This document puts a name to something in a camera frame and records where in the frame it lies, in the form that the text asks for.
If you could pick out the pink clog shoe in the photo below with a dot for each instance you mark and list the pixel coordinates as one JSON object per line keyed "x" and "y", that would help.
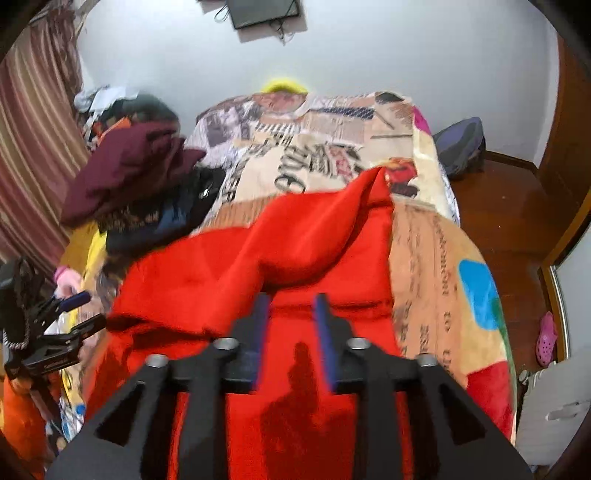
{"x": 547, "y": 337}

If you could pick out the orange box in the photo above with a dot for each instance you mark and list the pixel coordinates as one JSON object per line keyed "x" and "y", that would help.
{"x": 121, "y": 123}

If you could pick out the printed blanket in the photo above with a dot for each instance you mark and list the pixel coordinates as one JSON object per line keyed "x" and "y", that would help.
{"x": 438, "y": 277}

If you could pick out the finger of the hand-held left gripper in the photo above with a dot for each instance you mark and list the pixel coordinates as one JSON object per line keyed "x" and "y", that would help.
{"x": 76, "y": 300}
{"x": 90, "y": 325}

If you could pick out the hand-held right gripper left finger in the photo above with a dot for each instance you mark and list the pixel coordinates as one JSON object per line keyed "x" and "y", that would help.
{"x": 262, "y": 323}

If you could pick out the pink plastic item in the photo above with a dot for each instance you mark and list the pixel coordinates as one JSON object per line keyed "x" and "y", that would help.
{"x": 69, "y": 279}

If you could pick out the white crumpled cloth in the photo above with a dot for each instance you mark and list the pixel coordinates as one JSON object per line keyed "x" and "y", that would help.
{"x": 106, "y": 97}

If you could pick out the maroon folded garment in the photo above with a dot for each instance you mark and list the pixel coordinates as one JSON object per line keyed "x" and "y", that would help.
{"x": 129, "y": 170}

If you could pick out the red zip jacket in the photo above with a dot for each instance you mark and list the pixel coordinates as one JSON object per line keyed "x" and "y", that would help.
{"x": 277, "y": 240}

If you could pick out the navy garment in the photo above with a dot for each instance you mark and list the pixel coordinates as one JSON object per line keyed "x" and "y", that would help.
{"x": 171, "y": 217}

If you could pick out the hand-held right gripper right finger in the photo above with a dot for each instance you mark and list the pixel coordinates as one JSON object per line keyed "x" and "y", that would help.
{"x": 323, "y": 327}

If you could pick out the striped red curtain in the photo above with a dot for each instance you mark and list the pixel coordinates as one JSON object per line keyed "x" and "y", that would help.
{"x": 37, "y": 138}

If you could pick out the yellow garment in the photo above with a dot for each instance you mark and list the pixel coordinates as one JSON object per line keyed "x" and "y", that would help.
{"x": 94, "y": 251}

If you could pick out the grey backpack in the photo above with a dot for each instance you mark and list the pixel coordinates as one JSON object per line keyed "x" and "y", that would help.
{"x": 461, "y": 147}

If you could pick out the orange cloth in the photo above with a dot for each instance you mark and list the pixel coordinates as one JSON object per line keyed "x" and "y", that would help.
{"x": 23, "y": 415}

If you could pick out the yellow foam tube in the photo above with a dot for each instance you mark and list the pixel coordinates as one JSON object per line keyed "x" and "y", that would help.
{"x": 282, "y": 86}

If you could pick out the small wall monitor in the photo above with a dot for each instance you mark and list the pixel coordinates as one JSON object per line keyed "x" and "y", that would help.
{"x": 263, "y": 11}

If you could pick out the grey cloth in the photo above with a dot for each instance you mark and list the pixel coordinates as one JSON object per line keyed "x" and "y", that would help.
{"x": 147, "y": 108}

